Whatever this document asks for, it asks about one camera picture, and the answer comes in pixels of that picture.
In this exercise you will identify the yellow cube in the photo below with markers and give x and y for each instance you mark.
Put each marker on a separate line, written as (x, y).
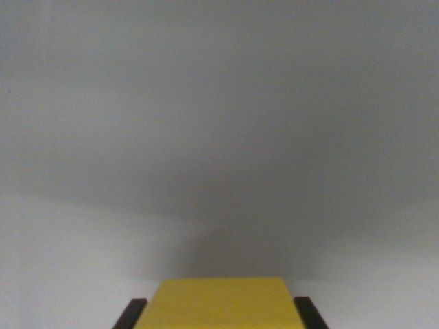
(221, 305)

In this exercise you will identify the grey plastic bin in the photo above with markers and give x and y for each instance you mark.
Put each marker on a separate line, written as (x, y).
(219, 120)

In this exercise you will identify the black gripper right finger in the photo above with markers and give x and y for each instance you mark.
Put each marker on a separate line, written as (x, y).
(310, 313)

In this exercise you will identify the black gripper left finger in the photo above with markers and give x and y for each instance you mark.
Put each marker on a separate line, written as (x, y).
(131, 313)

